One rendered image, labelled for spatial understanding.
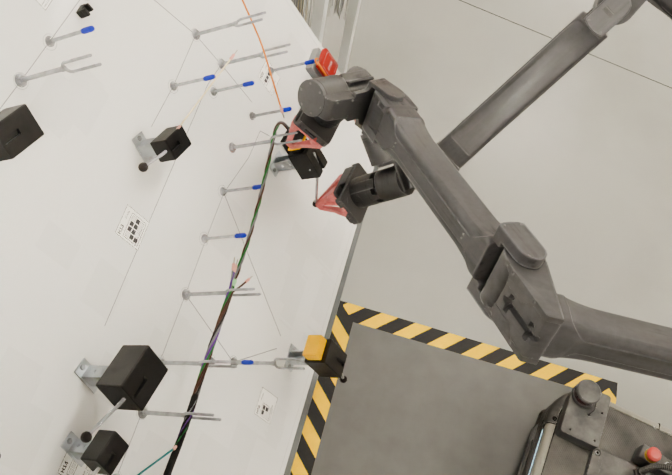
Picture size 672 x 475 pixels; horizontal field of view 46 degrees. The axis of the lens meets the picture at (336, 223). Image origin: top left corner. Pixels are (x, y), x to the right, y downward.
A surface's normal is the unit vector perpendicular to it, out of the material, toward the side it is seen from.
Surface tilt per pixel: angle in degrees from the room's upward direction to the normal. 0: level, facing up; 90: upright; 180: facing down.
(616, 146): 0
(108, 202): 53
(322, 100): 68
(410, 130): 17
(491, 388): 0
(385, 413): 0
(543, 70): 47
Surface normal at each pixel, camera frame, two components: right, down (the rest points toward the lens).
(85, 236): 0.84, -0.07
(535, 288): 0.29, -0.77
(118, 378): -0.41, -0.74
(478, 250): -0.88, 0.02
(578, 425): 0.13, -0.51
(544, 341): -0.02, 0.59
